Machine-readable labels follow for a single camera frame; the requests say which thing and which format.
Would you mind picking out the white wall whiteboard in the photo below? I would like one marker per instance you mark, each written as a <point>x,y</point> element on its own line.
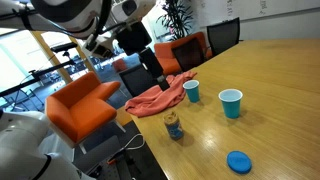
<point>266,10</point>

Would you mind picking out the black mesh office chair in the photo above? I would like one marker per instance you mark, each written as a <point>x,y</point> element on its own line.
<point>223,35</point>
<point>188,55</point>
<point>136,81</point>

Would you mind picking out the orange armchair white legs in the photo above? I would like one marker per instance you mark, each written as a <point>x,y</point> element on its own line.
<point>83,110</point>

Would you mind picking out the blue plastic cup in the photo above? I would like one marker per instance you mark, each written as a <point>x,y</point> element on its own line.
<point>231,106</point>
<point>192,92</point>

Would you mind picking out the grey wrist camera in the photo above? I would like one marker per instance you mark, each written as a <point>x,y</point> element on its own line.
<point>98,46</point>

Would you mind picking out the black robot mount platform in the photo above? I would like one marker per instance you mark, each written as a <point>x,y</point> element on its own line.
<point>100,156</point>

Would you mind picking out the orange sofa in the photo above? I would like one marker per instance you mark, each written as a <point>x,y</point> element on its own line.
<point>166,56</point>

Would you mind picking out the orange crumpled cloth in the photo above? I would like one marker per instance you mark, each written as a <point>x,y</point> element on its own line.
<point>156,98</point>

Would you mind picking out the green potted plant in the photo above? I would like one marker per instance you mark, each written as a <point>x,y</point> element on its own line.
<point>176,18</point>

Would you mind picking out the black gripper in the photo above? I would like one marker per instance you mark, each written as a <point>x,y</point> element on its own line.
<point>133,36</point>

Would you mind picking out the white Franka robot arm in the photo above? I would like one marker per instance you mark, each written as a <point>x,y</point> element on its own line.
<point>20,143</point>

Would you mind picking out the black camera tripod stand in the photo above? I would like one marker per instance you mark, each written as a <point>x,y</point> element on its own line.
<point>50,70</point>

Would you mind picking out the peanut butter jar blue label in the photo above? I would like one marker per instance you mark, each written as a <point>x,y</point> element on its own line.
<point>174,128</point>

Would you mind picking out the blue round plastic lid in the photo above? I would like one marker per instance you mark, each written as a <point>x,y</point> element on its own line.
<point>239,162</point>

